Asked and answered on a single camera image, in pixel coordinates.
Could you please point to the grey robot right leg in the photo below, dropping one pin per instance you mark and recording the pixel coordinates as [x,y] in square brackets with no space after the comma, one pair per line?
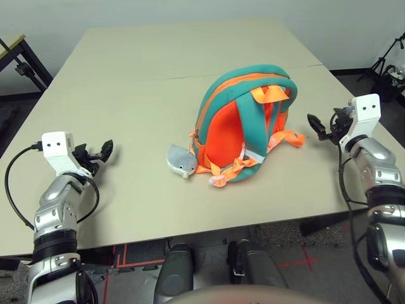
[256,266]

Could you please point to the black tripod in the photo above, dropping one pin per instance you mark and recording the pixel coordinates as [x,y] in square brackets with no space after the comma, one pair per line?
[381,58]

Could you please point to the beige robot torso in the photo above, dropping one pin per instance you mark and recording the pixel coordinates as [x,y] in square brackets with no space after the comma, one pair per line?
[237,294]

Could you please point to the teal and orange backpack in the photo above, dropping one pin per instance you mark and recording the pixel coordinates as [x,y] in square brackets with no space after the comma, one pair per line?
[234,136]

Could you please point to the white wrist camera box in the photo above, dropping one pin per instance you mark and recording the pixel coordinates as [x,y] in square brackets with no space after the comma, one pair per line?
[364,114]
[58,152]

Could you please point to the black bin with bottles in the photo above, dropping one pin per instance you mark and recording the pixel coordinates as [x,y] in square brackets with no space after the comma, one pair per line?
[390,85]

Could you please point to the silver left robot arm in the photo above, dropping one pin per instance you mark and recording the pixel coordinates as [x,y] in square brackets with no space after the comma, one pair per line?
[53,215]

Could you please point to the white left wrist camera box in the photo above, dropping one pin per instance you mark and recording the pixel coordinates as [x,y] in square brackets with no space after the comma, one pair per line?
[58,152]

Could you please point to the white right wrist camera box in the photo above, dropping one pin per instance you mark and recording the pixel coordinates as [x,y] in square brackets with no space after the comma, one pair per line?
[364,114]

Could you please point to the black frame side table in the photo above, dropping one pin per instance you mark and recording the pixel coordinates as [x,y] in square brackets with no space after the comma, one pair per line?
[31,63]

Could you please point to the red floor tape lines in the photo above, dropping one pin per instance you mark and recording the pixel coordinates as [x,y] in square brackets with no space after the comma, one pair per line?
[118,256]

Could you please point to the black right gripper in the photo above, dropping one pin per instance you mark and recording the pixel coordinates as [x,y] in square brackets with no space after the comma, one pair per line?
[340,130]

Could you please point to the grey robot left leg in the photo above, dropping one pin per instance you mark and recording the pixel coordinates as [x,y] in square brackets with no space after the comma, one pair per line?
[175,272]

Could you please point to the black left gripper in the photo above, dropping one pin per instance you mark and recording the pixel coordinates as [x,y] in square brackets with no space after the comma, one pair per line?
[88,163]

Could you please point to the black table leg frame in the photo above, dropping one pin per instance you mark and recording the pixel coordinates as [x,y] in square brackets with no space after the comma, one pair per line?
[316,226]

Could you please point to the grey robot leg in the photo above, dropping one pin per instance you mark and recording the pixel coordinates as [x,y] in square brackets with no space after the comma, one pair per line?
[256,266]
[175,272]

